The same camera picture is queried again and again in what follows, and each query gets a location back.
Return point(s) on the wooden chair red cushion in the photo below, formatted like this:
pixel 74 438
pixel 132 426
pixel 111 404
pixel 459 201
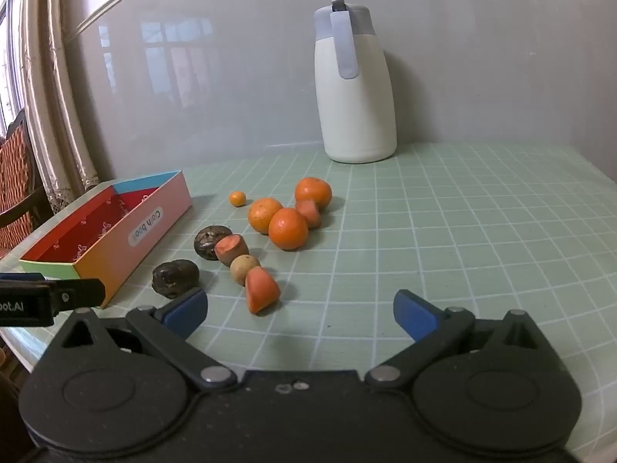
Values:
pixel 17 178

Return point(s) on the dark wrinkled passion fruit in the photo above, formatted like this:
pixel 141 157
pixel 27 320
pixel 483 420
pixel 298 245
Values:
pixel 206 242
pixel 175 277

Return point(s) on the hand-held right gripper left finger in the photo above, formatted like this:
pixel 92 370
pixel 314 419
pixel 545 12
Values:
pixel 185 311

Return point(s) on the small tan round potato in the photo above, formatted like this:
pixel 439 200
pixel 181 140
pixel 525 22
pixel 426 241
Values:
pixel 243 270

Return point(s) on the carrot piece brown skin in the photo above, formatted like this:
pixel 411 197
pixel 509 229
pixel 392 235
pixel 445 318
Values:
pixel 231 249

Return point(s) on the colourful cardboard box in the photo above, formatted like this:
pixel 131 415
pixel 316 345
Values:
pixel 111 260

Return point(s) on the beige curtain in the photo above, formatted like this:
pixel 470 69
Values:
pixel 53 106

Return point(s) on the green checked tablecloth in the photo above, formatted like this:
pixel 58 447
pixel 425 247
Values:
pixel 434 226

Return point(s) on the orange carrot piece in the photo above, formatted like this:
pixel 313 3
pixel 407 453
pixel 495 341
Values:
pixel 311 214

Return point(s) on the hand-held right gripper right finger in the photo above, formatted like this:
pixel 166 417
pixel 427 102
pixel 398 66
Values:
pixel 412 313

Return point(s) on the white thermos jug grey lid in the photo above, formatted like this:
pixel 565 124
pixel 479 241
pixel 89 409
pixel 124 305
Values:
pixel 356 106

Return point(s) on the orange mandarin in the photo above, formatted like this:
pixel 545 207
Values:
pixel 288 228
pixel 262 214
pixel 313 190

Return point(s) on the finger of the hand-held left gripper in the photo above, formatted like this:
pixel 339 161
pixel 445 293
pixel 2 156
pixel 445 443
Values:
pixel 82 293

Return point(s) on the small kumquat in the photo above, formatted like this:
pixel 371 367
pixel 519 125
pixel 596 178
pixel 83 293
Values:
pixel 237 198

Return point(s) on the conical carrot piece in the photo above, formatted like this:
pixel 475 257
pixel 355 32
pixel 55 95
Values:
pixel 261 291

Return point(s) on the window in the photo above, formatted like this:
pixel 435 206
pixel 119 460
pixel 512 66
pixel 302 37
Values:
pixel 7 58

